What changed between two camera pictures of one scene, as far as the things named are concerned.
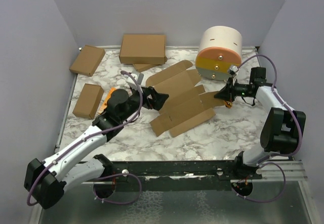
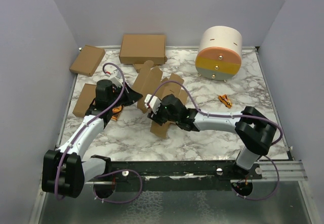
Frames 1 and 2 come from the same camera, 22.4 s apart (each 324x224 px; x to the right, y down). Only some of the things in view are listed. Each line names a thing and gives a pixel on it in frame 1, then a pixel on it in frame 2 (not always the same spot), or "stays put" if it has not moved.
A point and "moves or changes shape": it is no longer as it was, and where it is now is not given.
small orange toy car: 228,104 stays put
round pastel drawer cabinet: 220,48 stays put
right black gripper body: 239,90 → 162,116
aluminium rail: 294,170 stays put
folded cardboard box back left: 87,60 stays put
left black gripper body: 135,100 → 118,90
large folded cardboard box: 143,49 stays put
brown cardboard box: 187,105 moves or changes shape
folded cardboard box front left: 89,101 stays put
